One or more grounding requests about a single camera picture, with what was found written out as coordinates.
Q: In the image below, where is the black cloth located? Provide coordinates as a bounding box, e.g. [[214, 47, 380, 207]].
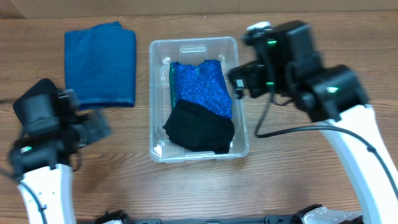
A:
[[13, 78, 58, 107], [163, 100, 234, 154]]

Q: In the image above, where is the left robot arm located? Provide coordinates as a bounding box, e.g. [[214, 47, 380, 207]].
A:
[[9, 90, 110, 223]]

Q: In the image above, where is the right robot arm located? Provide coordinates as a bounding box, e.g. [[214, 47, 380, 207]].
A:
[[228, 21, 397, 223]]

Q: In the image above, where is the clear plastic container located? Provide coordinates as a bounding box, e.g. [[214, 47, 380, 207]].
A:
[[149, 36, 249, 164]]

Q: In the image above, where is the blue sequin garment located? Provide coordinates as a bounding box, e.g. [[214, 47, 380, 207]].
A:
[[169, 60, 233, 119]]

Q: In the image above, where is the folded blue denim cloth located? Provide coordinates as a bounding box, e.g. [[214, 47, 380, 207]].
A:
[[64, 21, 137, 110]]

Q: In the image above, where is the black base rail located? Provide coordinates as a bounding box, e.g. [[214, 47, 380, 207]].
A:
[[77, 210, 364, 224]]

